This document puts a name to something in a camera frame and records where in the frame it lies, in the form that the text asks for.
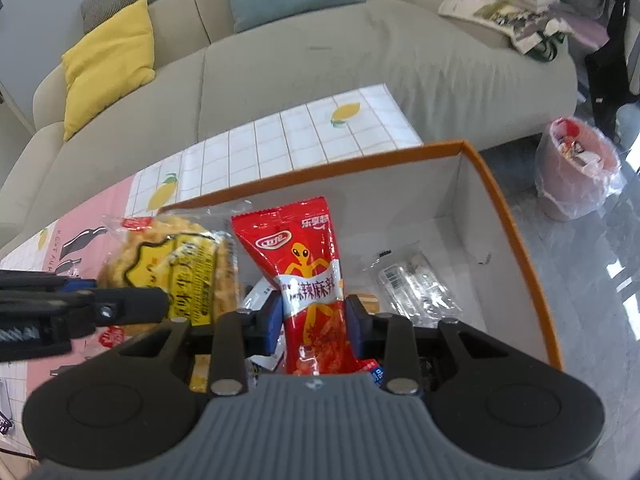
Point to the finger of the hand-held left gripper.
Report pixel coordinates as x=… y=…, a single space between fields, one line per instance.
x=75 y=285
x=130 y=307

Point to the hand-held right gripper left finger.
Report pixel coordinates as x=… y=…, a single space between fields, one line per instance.
x=274 y=321

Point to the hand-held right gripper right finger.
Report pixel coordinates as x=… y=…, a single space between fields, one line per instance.
x=356 y=326

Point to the yellow label biscuit packet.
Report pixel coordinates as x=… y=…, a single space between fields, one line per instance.
x=195 y=265

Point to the orange cardboard box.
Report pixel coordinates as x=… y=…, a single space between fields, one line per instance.
x=350 y=185

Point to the clear barcode snack packet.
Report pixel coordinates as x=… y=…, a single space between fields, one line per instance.
x=415 y=280

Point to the yellow snack packet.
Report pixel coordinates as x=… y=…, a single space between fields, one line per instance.
x=200 y=375

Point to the pink and white tablecloth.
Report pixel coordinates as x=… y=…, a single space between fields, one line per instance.
x=280 y=145

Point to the yellow cushion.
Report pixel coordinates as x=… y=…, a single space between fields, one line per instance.
x=110 y=65

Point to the pink trash bin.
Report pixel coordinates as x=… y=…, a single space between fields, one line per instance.
x=575 y=175

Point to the beige sofa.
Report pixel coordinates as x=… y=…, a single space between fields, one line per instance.
x=350 y=50

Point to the printed tote bag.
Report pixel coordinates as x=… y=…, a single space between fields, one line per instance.
x=500 y=22

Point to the black garment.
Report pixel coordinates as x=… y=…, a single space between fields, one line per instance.
x=612 y=65

